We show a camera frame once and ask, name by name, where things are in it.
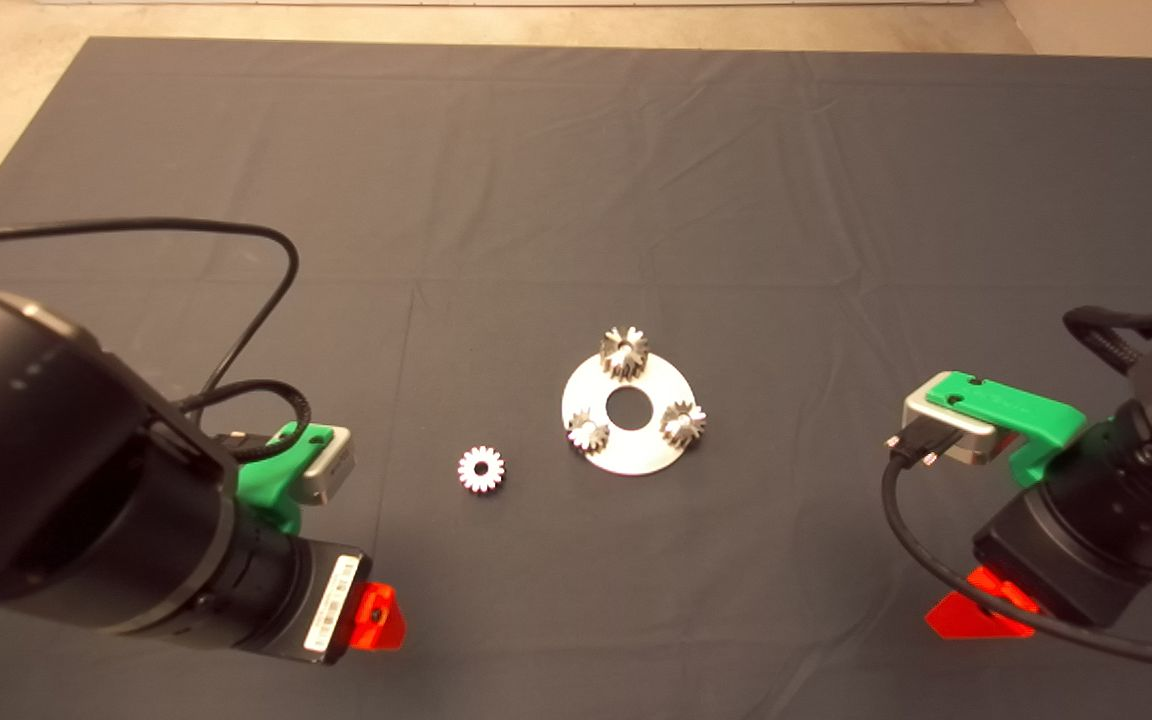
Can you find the silver camera box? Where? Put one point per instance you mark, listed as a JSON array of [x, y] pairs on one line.
[[331, 470], [976, 442]]

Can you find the dark grey table cloth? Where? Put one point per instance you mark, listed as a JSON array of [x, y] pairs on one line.
[[576, 200]]

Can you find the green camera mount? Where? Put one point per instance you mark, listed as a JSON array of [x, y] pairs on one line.
[[266, 490], [1026, 405]]

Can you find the round metal plate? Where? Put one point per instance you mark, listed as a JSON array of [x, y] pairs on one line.
[[636, 450]]

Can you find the silver right camera box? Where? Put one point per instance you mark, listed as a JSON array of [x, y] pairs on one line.
[[976, 442]]

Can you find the small steel gear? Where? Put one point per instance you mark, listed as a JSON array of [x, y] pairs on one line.
[[588, 432], [481, 469], [683, 424]]

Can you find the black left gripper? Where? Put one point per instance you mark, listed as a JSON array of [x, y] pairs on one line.
[[321, 575]]

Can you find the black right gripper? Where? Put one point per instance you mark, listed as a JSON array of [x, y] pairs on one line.
[[1086, 530]]

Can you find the green left camera mount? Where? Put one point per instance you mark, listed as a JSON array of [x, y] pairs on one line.
[[266, 490]]

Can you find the silver left camera box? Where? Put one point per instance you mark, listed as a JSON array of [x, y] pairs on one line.
[[331, 470]]

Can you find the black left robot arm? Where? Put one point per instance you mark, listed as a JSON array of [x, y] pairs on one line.
[[56, 460]]

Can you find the green right camera mount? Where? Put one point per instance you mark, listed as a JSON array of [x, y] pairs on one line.
[[1026, 405]]

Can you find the large steel gear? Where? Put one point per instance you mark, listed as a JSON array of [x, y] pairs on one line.
[[624, 352]]

